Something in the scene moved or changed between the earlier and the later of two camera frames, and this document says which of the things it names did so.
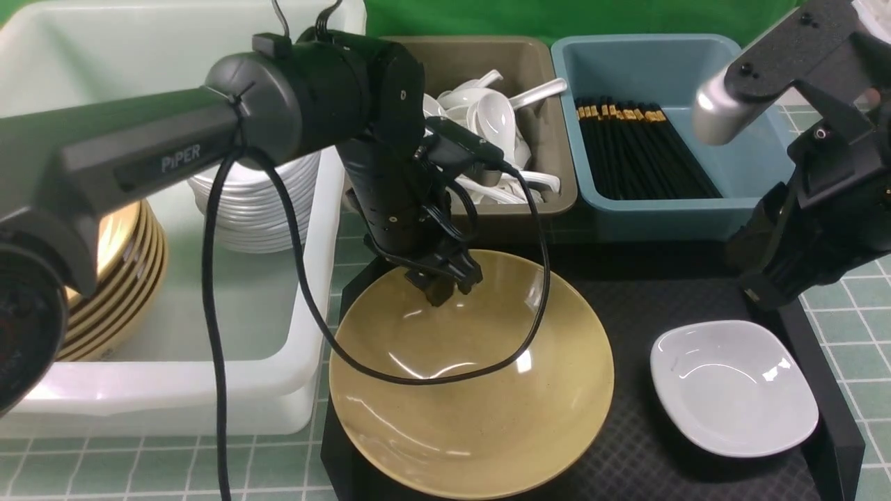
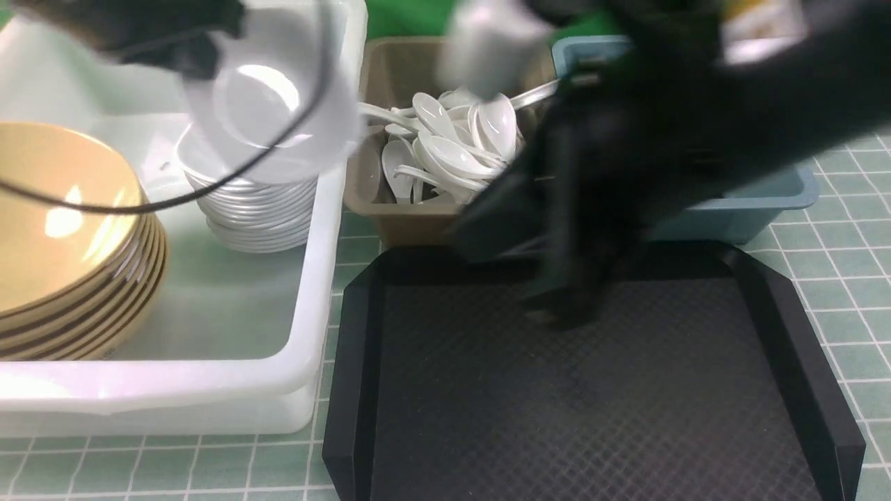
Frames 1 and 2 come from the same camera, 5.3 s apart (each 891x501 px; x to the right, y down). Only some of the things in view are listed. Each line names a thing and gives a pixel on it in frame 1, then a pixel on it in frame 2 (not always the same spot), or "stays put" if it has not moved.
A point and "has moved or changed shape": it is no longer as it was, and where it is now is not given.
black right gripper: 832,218 to 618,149
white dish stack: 250,214 stays put
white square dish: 733,387 has moved or changed shape
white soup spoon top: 498,122 stays put
